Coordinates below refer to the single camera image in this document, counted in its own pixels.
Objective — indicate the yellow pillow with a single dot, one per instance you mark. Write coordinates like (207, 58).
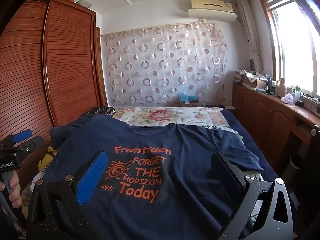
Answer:
(51, 152)

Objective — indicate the flat black box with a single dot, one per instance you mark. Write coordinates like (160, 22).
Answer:
(215, 105)

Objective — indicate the long wooden cabinet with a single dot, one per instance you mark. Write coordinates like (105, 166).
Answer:
(265, 115)

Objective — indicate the pink thermos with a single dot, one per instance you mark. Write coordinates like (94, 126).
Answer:
(282, 87)

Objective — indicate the wooden louvered wardrobe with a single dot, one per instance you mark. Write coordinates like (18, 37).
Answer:
(67, 67)

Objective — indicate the navy bed sheet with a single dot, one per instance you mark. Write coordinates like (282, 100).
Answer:
(252, 140)

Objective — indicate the floral storage box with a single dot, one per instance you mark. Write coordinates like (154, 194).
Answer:
(240, 75)

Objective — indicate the sheer circle-patterned curtain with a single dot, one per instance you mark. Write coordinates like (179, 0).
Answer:
(162, 67)

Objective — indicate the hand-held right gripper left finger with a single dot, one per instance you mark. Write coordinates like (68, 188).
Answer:
(92, 177)

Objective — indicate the white window drape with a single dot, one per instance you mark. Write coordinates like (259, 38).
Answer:
(250, 30)

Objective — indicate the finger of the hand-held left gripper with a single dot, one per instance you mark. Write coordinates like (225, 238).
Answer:
(22, 135)
(33, 143)

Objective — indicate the small black box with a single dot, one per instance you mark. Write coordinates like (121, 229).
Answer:
(298, 103)

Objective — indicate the dark oval ornament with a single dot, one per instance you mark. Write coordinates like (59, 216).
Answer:
(252, 65)

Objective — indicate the person's left hand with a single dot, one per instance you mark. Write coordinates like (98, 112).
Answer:
(16, 192)

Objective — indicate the purple and white object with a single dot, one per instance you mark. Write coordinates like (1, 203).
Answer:
(287, 98)

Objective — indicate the small cardboard box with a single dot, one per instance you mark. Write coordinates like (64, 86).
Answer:
(188, 103)

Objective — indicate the white object atop wardrobe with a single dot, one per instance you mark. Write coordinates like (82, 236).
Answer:
(83, 3)

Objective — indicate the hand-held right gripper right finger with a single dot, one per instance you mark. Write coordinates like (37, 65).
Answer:
(225, 172)

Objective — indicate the blue plastic bag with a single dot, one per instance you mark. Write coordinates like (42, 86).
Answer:
(186, 97)

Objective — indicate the floral quilt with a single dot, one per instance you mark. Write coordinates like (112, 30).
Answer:
(160, 116)

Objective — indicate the navy printed t-shirt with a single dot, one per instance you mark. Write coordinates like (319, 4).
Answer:
(187, 205)

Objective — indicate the white air deflector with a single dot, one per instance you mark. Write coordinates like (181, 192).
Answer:
(212, 15)

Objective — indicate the green-capped bottle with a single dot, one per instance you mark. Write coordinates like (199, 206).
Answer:
(297, 92)

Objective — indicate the open cardboard box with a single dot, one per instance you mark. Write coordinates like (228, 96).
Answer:
(255, 82)

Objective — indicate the beige air conditioner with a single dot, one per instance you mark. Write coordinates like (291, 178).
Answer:
(212, 4)

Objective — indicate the wooden-framed window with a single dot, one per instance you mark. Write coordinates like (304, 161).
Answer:
(295, 55)

